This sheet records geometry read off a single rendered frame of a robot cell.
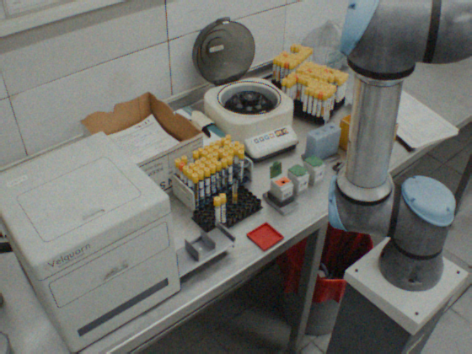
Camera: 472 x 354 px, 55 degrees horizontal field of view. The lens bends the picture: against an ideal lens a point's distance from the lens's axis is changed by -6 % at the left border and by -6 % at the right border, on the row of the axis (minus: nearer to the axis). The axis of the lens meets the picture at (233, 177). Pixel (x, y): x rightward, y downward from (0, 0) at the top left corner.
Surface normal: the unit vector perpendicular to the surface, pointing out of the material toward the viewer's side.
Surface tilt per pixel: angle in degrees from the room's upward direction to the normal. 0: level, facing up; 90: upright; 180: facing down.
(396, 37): 88
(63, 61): 90
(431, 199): 4
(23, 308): 0
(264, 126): 90
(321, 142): 90
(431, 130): 1
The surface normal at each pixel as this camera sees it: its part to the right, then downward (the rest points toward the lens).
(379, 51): -0.36, 0.65
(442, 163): 0.01, -0.76
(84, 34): 0.63, 0.51
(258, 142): 0.22, -0.44
